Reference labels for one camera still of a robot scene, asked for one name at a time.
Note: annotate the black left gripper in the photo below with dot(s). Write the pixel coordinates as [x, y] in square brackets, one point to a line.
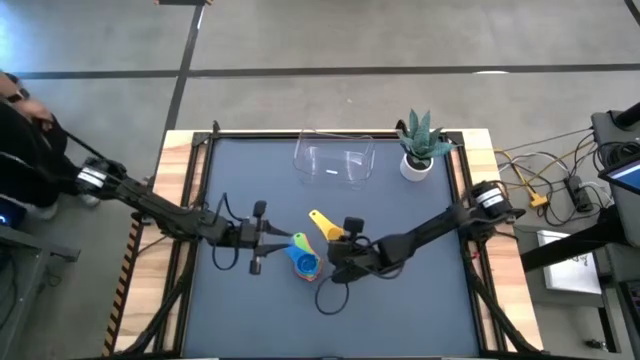
[247, 235]

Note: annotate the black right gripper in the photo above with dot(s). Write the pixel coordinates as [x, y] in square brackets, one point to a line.
[355, 255]

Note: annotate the green measuring cup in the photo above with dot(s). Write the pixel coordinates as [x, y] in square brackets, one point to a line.
[301, 241]

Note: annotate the orange measuring cup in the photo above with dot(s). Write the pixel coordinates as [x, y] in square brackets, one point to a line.
[320, 270]

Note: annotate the blue measuring cup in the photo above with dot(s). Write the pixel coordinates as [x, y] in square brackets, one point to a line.
[306, 260]

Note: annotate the yellow measuring cup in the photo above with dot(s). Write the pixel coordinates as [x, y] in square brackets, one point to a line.
[327, 229]

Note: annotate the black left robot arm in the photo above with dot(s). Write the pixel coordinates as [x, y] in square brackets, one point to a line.
[160, 210]

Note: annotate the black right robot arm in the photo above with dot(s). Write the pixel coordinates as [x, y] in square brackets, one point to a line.
[430, 230]

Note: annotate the clear plastic basket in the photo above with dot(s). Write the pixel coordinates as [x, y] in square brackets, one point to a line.
[312, 165]

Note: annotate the blue grey table mat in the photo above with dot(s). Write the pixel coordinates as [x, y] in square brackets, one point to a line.
[250, 325]

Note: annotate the snake plant in white pot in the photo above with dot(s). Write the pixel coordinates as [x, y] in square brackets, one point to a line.
[416, 167]

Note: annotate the yellow black hazard tape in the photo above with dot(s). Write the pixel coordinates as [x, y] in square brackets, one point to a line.
[122, 290]

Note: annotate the black stand leg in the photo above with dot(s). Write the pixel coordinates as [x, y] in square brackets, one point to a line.
[565, 250]

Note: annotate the white paper sheet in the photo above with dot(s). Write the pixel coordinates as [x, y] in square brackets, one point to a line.
[570, 275]

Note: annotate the black power strip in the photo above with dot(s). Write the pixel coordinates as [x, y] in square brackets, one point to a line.
[580, 195]

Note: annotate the grey metal stand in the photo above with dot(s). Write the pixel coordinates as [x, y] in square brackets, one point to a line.
[30, 245]

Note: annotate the person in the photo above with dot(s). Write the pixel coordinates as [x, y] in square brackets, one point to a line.
[25, 165]

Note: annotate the black device with blue light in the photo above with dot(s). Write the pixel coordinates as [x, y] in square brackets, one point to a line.
[12, 215]

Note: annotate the grey equipment cart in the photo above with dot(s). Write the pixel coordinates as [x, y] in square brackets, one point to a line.
[630, 210]

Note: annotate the laptop with blue screen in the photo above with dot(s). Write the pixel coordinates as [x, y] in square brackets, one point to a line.
[627, 175]

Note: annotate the black table frame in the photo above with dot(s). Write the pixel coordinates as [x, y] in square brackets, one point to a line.
[240, 135]

